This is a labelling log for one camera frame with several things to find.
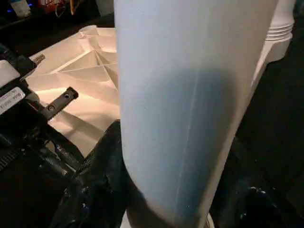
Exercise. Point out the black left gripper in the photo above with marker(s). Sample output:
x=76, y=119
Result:
x=28, y=133

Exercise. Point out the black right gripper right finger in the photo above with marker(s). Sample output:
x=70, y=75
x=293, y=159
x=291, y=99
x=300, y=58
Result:
x=256, y=204

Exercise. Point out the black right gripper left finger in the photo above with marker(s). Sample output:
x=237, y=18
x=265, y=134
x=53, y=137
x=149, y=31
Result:
x=95, y=185

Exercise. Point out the white plastic table top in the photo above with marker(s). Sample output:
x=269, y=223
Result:
x=83, y=83

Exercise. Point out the white plastic table leg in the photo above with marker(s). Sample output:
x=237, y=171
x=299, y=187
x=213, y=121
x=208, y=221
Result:
x=190, y=95
x=282, y=16

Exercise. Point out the black glossy mat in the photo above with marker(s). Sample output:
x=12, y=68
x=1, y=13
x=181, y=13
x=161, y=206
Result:
x=273, y=118

